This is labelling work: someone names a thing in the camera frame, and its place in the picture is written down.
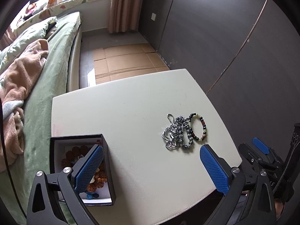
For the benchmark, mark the right pink curtain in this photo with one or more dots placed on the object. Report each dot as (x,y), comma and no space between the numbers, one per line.
(124,15)

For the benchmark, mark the light green floral duvet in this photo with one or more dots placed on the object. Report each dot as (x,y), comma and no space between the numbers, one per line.
(31,34)

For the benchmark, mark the pink fleece blanket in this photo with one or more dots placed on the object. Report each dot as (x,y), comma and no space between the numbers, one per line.
(16,83)

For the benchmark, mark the white wall socket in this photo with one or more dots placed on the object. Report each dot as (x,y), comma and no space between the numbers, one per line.
(153,17)

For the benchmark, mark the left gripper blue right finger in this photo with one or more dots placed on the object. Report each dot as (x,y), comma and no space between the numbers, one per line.
(248,197)

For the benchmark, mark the cardboard floor sheets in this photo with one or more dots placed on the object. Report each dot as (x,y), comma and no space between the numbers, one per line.
(124,61)

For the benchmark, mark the person hand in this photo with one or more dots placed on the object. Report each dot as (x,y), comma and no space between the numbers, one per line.
(279,206)

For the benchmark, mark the black square jewelry box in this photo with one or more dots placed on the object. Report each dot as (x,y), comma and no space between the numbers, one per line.
(68,150)

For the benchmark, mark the floral window seat cushion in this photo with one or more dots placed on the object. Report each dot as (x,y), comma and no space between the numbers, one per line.
(94,12)

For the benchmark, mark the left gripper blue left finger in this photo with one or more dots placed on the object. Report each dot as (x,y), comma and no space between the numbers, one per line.
(43,206)

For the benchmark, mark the cream bed frame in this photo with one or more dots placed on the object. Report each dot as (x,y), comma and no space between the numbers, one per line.
(73,64)

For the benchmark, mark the green bed sheet mattress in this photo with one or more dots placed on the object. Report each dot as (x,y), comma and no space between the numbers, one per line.
(17,179)

